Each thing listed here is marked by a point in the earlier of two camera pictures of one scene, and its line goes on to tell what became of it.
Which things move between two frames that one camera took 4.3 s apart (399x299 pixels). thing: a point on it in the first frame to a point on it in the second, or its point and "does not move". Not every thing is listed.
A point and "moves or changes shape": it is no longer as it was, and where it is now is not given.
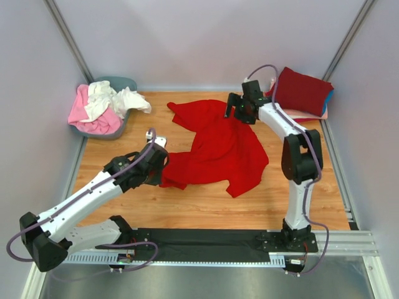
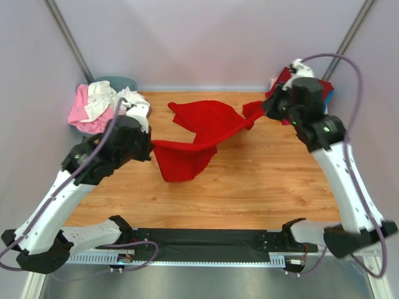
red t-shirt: [222, 149] moves or changes shape
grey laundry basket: [117, 83] does not move
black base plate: [208, 244] does not move
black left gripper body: [154, 176] to [140, 151]
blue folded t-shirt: [328, 98] does not move
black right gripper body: [242, 113] to [278, 108]
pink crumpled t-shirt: [108, 123] does not move
